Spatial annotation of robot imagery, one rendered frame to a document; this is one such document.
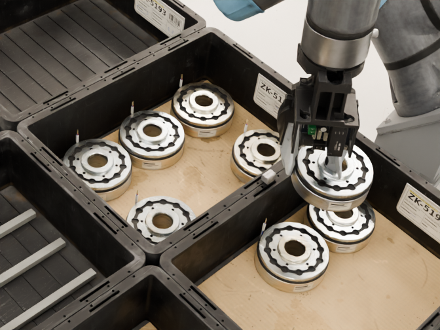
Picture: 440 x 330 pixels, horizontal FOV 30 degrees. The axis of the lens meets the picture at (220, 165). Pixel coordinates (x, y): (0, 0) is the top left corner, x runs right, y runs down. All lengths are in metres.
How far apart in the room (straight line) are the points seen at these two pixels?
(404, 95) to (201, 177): 0.40
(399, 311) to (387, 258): 0.09
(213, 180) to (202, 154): 0.06
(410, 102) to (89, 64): 0.56
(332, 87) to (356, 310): 0.39
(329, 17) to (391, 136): 0.66
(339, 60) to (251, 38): 0.88
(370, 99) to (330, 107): 0.77
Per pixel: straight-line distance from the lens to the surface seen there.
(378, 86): 1.72
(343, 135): 0.95
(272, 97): 1.33
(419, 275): 1.24
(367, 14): 0.86
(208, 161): 1.30
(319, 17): 0.87
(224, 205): 1.11
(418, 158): 1.49
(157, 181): 1.26
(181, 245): 1.06
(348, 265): 1.21
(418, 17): 1.41
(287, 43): 1.76
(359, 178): 1.07
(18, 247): 1.18
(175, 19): 1.44
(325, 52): 0.88
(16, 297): 1.13
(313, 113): 0.92
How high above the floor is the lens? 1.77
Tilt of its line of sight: 46 degrees down
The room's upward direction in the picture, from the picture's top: 11 degrees clockwise
